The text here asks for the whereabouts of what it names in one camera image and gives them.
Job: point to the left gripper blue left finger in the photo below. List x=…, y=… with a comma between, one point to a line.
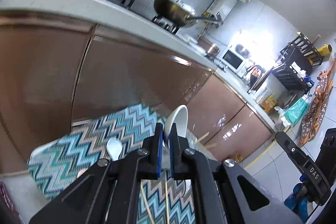
x=156, y=152

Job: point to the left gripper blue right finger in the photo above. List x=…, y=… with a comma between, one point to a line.
x=177, y=145

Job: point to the white plastic spoon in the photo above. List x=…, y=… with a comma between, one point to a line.
x=180, y=117

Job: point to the light blue plastic spoon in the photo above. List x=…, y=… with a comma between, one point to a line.
x=114, y=148

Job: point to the orange patterned hanging cloth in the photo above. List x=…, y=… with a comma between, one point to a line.
x=312, y=120

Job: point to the teal hanging bag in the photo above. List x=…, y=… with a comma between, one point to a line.
x=297, y=110

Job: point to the yellow oil bottle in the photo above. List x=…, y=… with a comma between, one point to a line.
x=269, y=104

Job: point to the white microwave oven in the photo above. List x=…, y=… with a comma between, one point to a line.
x=236, y=57

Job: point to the copper rice cooker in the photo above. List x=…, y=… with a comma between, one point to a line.
x=210, y=47

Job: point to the zigzag patterned table cloth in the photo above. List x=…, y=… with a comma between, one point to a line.
x=56, y=165

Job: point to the black dish rack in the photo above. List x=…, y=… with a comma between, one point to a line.
x=297, y=61

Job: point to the brass frying pan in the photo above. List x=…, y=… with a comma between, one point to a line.
x=180, y=14

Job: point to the yellow roll on rack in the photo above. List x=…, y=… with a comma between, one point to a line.
x=325, y=50

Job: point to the gas stove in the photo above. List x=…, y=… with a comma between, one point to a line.
x=145, y=8

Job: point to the white water heater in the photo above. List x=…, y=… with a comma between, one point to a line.
x=221, y=8

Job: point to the clear wire utensil holder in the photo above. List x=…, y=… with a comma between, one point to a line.
x=192, y=139

